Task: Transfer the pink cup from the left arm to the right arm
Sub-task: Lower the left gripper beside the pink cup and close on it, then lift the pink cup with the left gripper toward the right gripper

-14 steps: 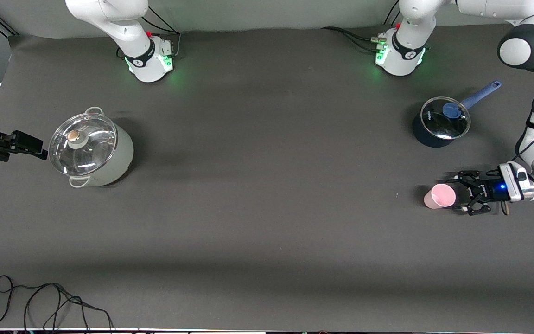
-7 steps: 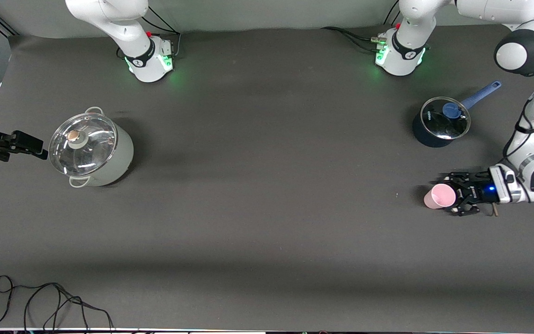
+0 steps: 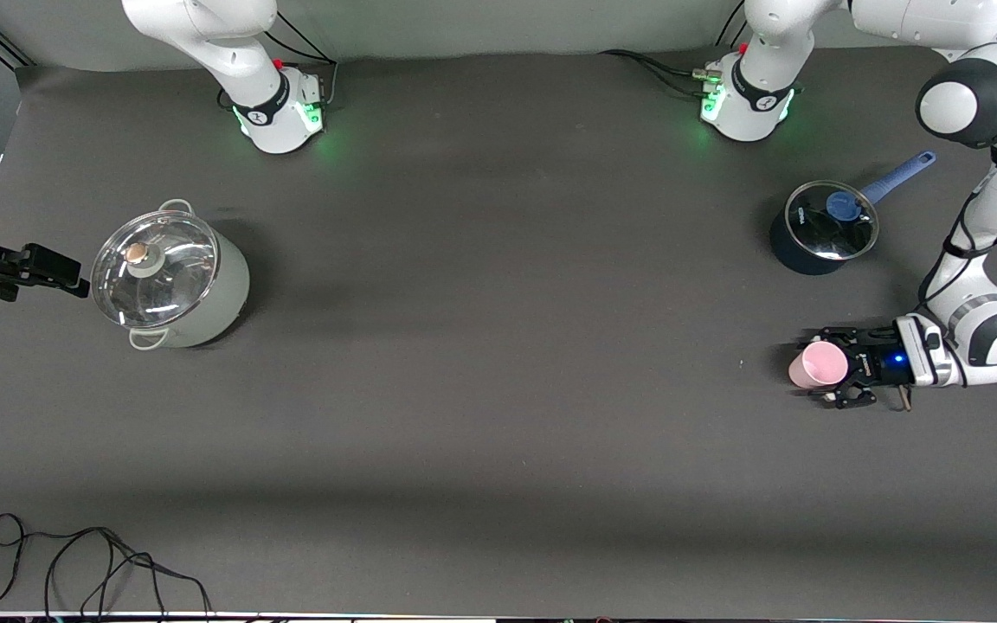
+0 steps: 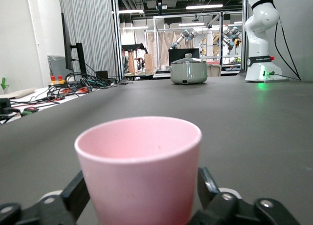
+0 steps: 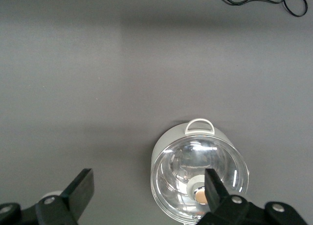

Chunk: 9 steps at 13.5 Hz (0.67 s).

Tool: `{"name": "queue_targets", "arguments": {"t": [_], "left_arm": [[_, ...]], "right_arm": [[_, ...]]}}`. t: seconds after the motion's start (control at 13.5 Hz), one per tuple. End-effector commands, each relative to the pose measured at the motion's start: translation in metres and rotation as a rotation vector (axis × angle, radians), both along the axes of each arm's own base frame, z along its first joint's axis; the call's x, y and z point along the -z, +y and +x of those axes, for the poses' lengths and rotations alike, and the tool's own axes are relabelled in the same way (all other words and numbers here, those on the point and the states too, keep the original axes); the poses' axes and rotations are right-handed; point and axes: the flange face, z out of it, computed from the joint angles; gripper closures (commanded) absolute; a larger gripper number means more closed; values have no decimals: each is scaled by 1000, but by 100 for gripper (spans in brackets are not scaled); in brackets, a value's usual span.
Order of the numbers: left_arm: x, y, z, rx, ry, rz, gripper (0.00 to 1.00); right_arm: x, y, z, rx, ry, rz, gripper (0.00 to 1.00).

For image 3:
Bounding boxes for pink plastic cup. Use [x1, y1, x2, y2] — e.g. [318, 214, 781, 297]
[788, 340, 851, 389]

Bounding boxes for glass lid with tan knob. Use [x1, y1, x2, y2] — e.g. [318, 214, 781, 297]
[90, 210, 221, 330]

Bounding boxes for glass lid with blue knob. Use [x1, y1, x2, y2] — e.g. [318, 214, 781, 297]
[785, 180, 880, 260]

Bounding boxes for grey-green stockpot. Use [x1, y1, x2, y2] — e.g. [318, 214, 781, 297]
[90, 198, 251, 350]

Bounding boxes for dark blue saucepan, blue handle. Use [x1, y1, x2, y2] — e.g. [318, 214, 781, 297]
[769, 151, 938, 276]

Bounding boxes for black left arm base cables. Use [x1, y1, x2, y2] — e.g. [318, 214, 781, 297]
[598, 0, 750, 100]

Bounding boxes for black arm base cables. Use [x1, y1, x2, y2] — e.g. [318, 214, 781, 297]
[598, 0, 750, 100]
[252, 9, 339, 105]

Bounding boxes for black right arm base cables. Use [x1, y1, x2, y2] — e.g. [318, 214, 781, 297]
[252, 9, 339, 105]

